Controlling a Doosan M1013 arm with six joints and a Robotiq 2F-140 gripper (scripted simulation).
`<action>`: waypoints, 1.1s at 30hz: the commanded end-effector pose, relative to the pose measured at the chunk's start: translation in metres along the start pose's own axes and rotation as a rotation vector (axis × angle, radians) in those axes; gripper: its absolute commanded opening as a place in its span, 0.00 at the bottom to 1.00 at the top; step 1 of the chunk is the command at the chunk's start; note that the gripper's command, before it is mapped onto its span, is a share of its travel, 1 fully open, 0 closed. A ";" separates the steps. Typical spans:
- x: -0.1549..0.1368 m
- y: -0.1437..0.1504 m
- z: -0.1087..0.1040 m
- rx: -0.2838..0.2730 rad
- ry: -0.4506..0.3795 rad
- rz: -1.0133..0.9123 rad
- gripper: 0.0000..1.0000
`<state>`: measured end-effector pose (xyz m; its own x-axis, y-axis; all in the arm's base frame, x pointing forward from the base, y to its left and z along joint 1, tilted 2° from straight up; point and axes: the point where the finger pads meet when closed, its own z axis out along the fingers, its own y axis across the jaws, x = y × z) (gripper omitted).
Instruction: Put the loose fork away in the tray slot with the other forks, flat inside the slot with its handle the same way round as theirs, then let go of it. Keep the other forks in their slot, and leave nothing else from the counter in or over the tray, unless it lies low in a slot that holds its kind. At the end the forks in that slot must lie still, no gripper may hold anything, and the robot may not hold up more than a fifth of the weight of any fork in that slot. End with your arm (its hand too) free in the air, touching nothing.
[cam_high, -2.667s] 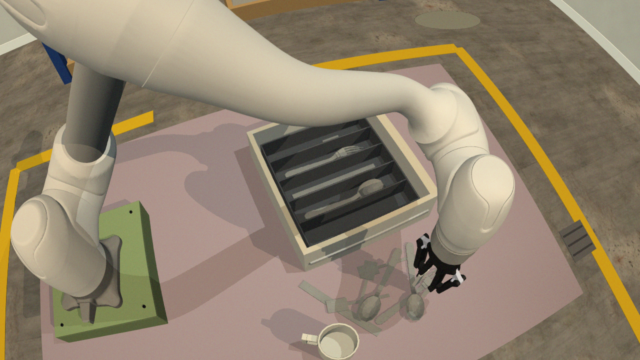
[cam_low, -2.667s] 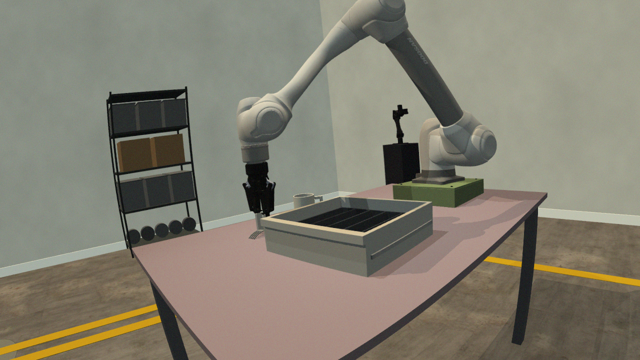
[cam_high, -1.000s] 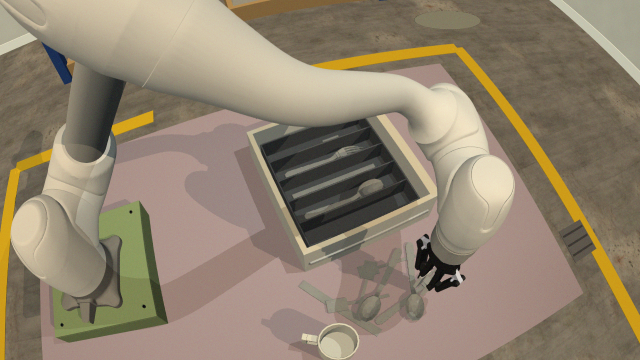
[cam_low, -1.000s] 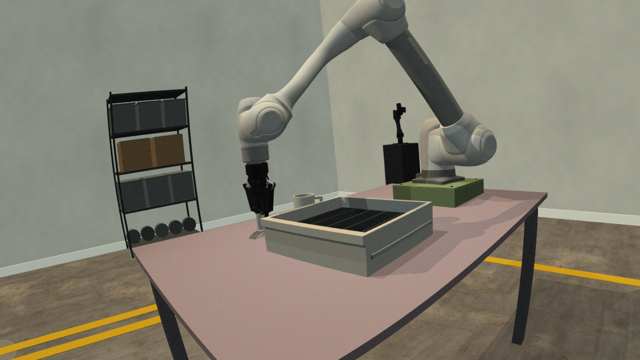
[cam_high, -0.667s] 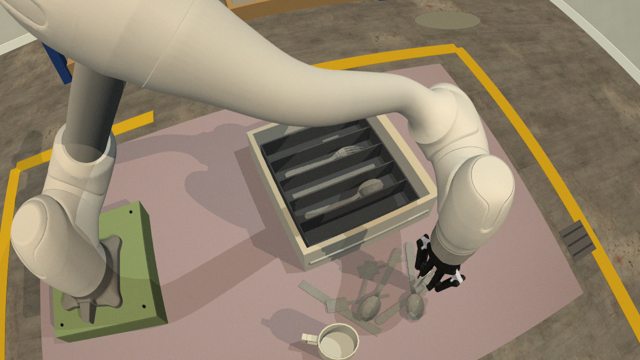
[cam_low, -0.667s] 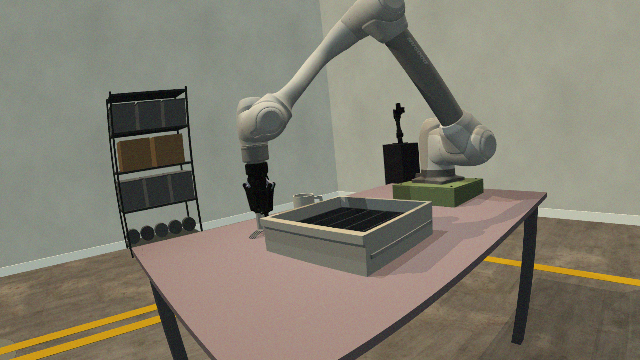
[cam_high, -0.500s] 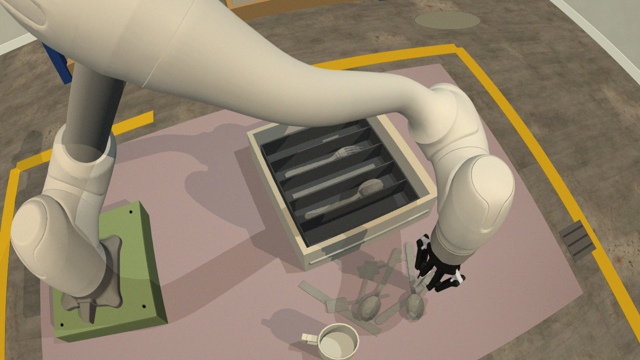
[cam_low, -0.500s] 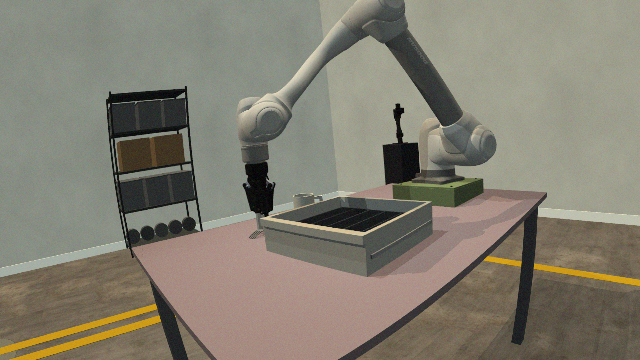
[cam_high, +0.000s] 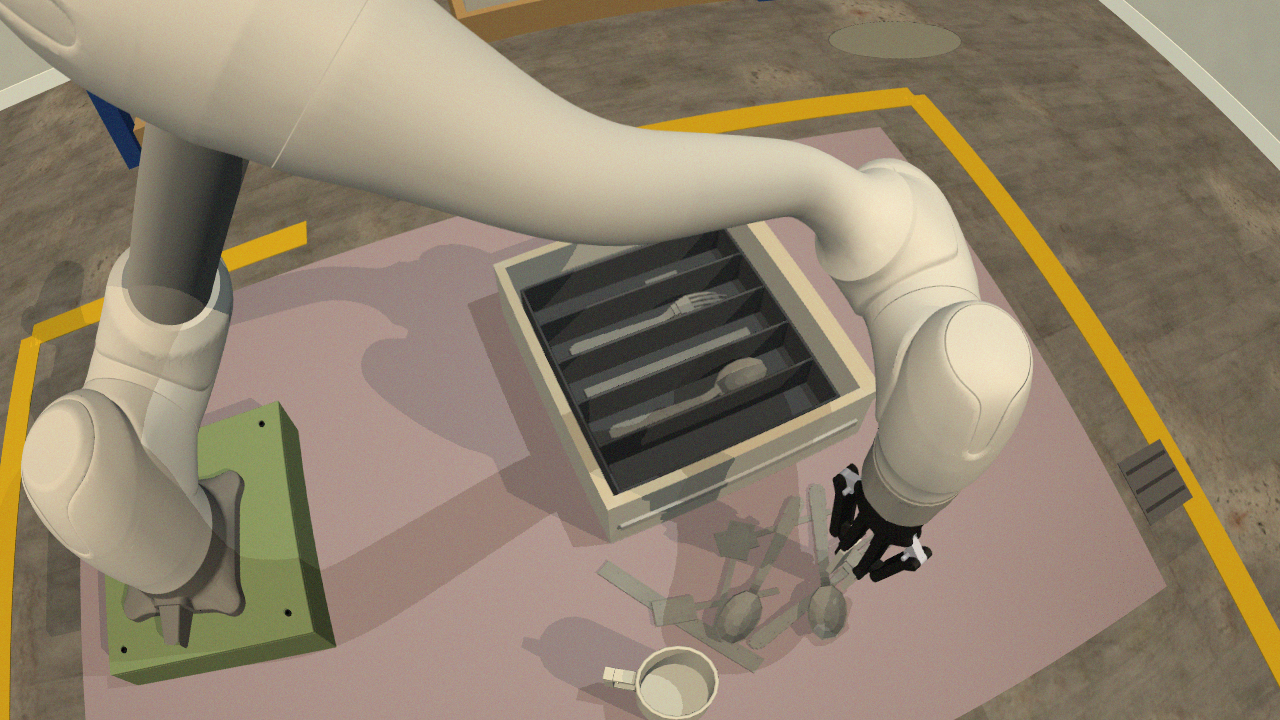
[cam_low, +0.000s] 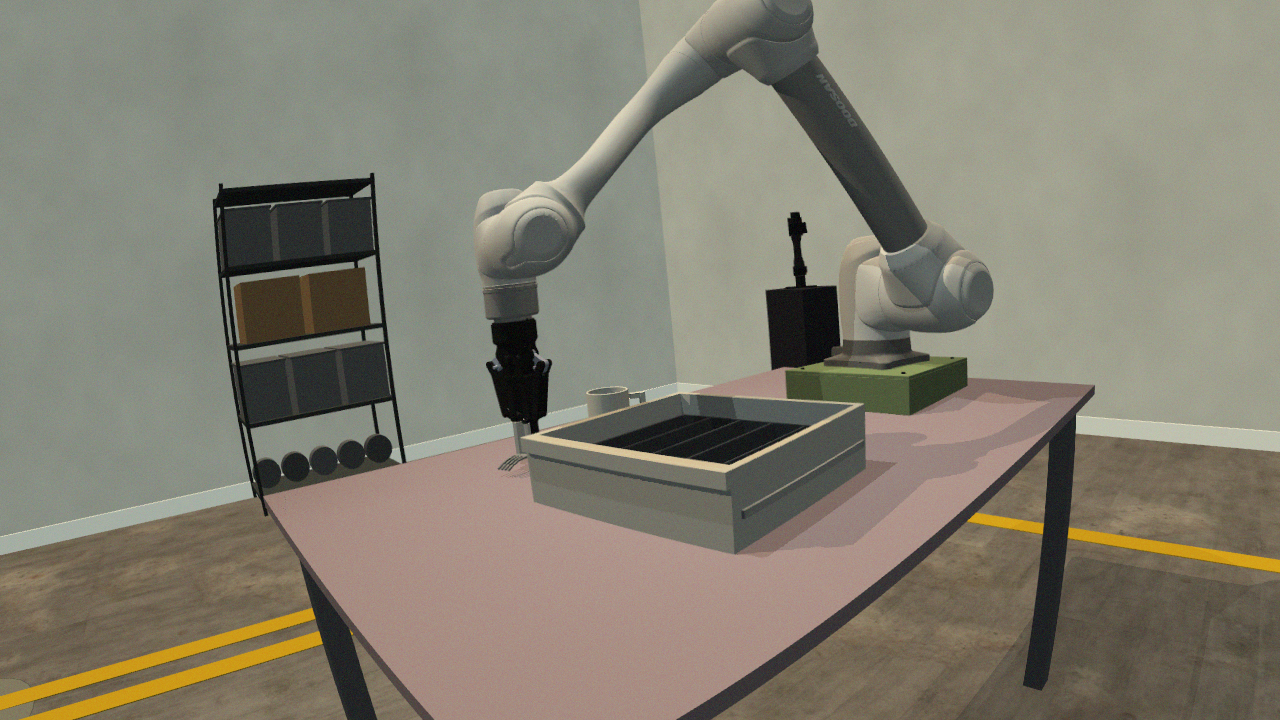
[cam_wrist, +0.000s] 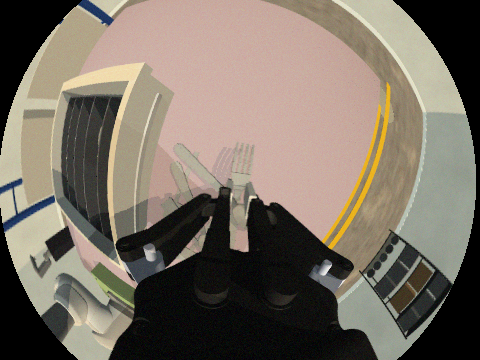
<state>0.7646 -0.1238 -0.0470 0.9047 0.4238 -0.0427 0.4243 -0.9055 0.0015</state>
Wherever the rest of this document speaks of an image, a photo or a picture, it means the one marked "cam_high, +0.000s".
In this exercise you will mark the grey spoon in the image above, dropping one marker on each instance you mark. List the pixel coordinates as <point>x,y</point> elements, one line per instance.
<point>734,375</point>
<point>827,610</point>
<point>741,614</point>
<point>633,422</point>

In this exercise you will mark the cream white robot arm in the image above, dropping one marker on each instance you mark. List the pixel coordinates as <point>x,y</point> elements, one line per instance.
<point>398,98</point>

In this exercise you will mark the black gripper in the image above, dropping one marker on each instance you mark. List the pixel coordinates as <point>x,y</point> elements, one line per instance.
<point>844,508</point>

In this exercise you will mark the cream mug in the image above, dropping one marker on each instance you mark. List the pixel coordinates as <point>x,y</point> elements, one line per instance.
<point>675,680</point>

